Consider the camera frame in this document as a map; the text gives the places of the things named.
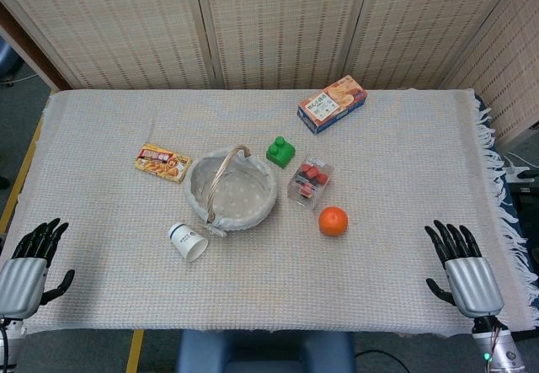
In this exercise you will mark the clear box with red items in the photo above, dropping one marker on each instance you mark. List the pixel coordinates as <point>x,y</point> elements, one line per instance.
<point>311,181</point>

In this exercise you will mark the blue office chair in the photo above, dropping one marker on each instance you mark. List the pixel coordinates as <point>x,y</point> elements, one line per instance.
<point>7,59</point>

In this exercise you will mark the beige woven tablecloth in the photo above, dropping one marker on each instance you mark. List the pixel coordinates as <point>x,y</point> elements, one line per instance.
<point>269,213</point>

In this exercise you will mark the orange fruit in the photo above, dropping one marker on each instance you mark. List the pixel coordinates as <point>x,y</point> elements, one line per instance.
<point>333,221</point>

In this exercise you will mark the green toy block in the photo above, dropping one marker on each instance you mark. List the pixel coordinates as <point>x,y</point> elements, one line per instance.
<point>280,150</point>

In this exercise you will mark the orange blue cookie box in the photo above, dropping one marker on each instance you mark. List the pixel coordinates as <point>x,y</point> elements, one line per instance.
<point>332,103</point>

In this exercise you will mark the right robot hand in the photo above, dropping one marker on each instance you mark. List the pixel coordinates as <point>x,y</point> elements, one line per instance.
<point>471,282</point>

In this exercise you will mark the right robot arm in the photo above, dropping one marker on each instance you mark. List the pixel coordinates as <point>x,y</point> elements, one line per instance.
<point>497,345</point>

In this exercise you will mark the wicker basket with fabric lining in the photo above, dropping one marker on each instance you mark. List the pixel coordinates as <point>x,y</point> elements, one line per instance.
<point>231,188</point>

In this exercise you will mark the white paper cup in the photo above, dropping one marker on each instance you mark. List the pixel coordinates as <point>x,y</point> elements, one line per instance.
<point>188,241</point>

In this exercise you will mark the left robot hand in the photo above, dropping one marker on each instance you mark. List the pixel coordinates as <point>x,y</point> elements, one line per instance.
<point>23,280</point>

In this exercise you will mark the yellow curry box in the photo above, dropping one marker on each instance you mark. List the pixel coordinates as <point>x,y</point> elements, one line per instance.
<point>162,163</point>

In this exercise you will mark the folding bamboo screen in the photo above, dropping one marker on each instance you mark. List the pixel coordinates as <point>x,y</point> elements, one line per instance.
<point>269,28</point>

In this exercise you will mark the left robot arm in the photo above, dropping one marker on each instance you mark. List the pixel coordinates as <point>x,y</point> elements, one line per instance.
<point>9,341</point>

